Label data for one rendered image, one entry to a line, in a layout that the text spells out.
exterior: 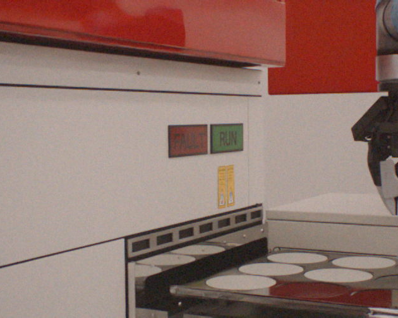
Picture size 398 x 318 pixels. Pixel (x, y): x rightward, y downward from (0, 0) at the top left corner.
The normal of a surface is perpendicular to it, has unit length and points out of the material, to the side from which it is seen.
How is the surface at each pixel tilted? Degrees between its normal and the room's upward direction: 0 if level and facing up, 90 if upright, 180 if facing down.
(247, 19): 90
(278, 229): 90
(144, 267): 90
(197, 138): 90
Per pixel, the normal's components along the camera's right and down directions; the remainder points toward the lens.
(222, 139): 0.88, 0.01
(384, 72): -0.80, 0.04
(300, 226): -0.48, 0.05
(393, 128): -0.93, 0.03
